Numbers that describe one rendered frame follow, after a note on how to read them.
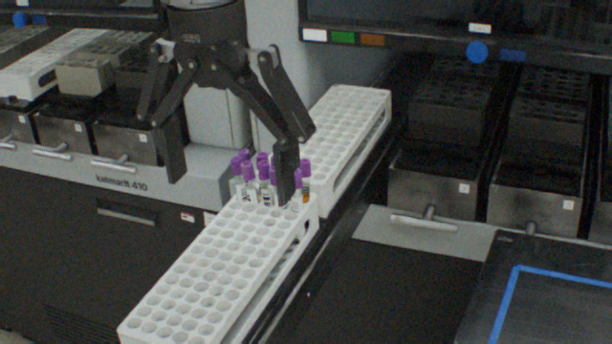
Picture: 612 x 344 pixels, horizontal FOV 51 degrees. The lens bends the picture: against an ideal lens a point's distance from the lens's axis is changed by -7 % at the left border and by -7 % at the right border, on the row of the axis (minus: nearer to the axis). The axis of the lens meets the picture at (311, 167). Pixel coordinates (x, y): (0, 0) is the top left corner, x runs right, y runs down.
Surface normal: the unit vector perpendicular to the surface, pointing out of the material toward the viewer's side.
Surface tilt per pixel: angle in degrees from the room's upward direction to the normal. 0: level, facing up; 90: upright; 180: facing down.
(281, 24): 90
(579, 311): 0
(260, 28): 90
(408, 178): 90
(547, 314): 0
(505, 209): 90
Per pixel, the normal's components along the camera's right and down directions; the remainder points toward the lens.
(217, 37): 0.38, 0.45
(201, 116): -0.39, 0.50
